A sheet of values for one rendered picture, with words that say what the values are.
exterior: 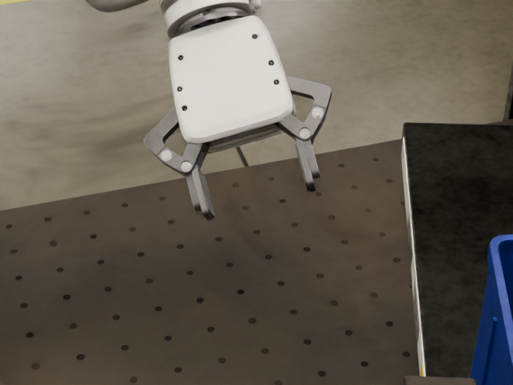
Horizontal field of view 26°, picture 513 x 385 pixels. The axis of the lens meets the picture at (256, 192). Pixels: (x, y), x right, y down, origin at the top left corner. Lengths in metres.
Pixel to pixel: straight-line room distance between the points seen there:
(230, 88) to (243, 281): 0.43
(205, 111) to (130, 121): 1.89
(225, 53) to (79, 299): 0.47
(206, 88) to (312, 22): 2.31
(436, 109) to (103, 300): 1.72
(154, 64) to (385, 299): 1.84
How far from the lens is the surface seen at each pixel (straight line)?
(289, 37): 3.19
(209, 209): 0.95
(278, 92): 0.96
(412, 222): 0.92
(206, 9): 0.98
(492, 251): 0.70
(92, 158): 2.73
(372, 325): 1.29
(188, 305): 1.31
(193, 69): 0.97
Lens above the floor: 1.61
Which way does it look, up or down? 38 degrees down
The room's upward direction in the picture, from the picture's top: straight up
